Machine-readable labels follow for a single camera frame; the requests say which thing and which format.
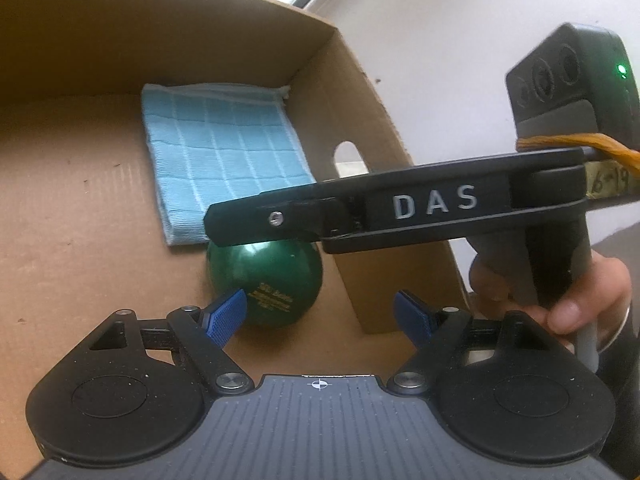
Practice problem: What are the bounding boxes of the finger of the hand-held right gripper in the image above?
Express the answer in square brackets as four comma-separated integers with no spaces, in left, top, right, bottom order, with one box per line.
[204,176,368,250]

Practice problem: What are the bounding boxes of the green ball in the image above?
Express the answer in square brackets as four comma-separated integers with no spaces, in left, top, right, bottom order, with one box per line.
[206,240,323,328]

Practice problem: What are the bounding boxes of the orange string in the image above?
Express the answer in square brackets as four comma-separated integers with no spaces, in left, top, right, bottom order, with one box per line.
[517,132,640,173]

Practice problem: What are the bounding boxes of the silver bangle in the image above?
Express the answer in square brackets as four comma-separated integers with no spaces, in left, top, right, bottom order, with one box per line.
[597,305,635,352]

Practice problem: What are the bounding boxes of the person's right hand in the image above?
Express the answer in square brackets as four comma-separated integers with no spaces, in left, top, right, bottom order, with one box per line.
[470,254,633,347]

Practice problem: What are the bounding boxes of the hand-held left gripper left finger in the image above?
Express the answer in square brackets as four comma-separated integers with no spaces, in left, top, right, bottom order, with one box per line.
[84,289,254,396]

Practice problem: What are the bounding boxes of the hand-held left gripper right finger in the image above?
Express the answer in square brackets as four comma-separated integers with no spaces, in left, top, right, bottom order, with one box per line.
[390,289,547,397]

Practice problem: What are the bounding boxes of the brown cardboard box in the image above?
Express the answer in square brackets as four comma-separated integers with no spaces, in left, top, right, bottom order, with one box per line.
[0,0,471,466]

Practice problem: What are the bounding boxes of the blue checked cloth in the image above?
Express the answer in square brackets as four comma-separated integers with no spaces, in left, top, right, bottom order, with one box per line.
[141,82,318,247]

